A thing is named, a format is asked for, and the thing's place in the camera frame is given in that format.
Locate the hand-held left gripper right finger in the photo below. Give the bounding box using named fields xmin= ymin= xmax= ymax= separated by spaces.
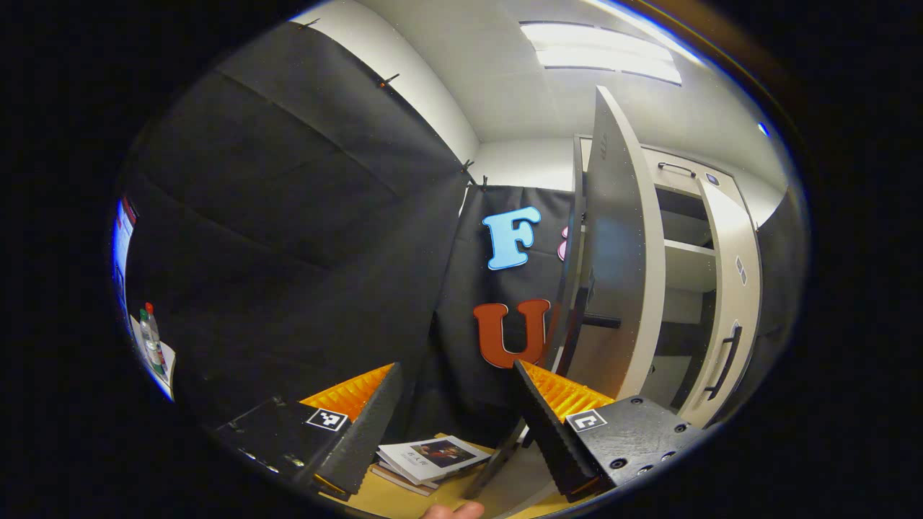
xmin=513 ymin=359 xmax=711 ymax=504

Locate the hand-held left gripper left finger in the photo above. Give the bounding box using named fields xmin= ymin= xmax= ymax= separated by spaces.
xmin=213 ymin=362 xmax=405 ymax=502

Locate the white cabinet door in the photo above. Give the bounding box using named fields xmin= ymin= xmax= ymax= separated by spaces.
xmin=461 ymin=85 xmax=668 ymax=509
xmin=678 ymin=177 xmax=764 ymax=430

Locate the white cabinet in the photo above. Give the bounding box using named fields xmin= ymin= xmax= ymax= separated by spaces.
xmin=461 ymin=85 xmax=765 ymax=509

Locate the white cabinet shelf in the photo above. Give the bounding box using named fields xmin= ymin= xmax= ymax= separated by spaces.
xmin=662 ymin=238 xmax=718 ymax=293

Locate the red cap plastic bottle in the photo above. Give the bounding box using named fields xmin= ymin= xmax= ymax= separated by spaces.
xmin=139 ymin=301 xmax=168 ymax=376

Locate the brown book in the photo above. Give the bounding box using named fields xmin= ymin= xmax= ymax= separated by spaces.
xmin=369 ymin=465 xmax=442 ymax=498

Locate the white picture book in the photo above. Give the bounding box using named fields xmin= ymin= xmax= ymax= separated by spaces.
xmin=375 ymin=435 xmax=493 ymax=485

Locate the black backdrop cloth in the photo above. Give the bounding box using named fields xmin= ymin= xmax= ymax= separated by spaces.
xmin=757 ymin=184 xmax=807 ymax=412
xmin=115 ymin=20 xmax=578 ymax=448

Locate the cabinet drawer with black handle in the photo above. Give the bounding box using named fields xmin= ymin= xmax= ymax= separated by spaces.
xmin=642 ymin=146 xmax=747 ymax=210

